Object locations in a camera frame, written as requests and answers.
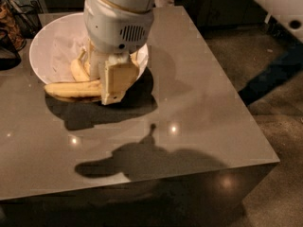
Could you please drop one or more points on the white paper bowl liner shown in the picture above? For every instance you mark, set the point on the white paper bowl liner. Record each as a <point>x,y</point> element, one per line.
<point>63,38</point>

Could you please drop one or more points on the patterned container at left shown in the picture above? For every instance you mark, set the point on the patterned container at left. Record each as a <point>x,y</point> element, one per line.
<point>8,23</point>

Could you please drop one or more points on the white bowl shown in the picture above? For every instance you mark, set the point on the white bowl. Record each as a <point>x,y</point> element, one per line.
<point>47,54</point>

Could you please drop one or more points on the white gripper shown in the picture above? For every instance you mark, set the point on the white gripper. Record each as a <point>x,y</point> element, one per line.
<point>115,28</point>

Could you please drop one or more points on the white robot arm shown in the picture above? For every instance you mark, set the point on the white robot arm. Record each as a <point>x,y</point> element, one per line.
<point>289,13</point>

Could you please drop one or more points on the dark round object at left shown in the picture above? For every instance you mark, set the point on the dark round object at left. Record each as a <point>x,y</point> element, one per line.
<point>9,57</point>

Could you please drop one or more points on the yellow banana bunch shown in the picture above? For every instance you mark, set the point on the yellow banana bunch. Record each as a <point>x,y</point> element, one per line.
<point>80,66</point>

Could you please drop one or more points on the black wire rack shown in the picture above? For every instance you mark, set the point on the black wire rack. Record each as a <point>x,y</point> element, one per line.
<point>26,17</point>

